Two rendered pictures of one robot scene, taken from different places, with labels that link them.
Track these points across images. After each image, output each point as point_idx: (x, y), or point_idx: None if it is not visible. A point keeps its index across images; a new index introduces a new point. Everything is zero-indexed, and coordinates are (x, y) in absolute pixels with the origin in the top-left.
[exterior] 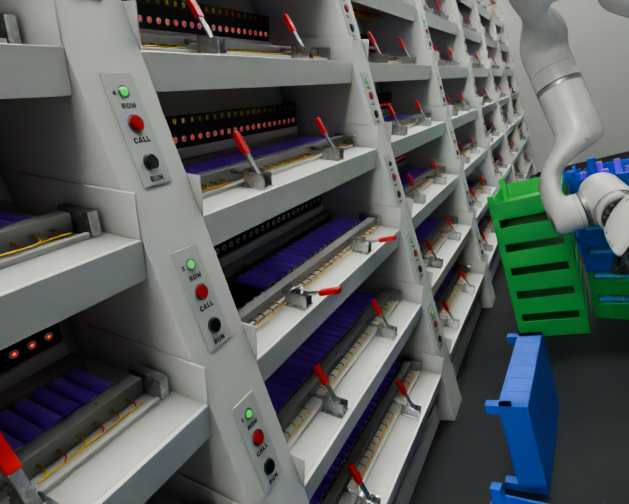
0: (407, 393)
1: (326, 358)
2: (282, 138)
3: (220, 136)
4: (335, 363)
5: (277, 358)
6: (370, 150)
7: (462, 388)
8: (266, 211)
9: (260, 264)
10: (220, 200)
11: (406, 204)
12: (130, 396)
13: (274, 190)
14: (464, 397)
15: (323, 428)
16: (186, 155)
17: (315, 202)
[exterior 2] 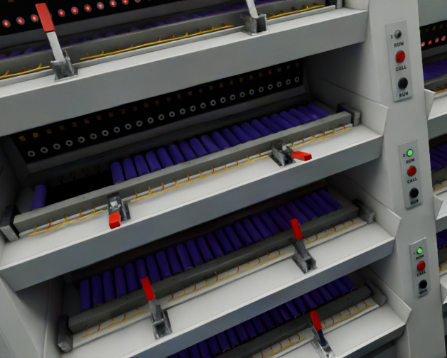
0: (338, 324)
1: (202, 265)
2: (241, 0)
3: (135, 4)
4: (210, 273)
5: (47, 270)
6: (347, 15)
7: None
8: (60, 109)
9: (147, 153)
10: None
11: (422, 99)
12: None
13: (70, 83)
14: None
15: (133, 339)
16: (79, 29)
17: (288, 82)
